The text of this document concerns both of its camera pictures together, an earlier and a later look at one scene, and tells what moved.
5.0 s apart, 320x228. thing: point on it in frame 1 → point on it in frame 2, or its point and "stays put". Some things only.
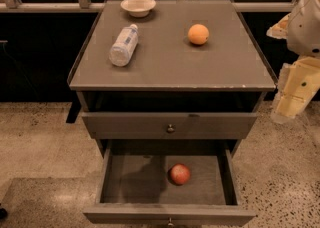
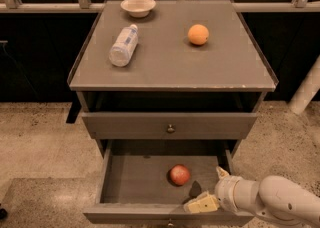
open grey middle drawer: x=135 y=189 stays put
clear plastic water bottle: x=124 y=46 stays put
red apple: x=180 y=173 stays put
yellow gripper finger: x=280 y=30 → x=236 y=195
